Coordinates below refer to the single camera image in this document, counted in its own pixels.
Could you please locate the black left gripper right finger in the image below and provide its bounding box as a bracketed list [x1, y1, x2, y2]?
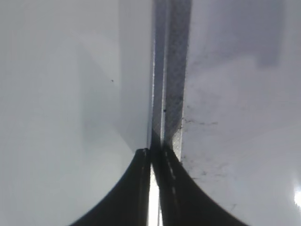
[150, 143, 244, 226]

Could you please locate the white board with grey frame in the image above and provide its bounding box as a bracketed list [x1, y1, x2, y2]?
[148, 0, 301, 226]

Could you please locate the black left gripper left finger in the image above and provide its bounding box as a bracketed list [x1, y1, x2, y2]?
[72, 148, 151, 226]

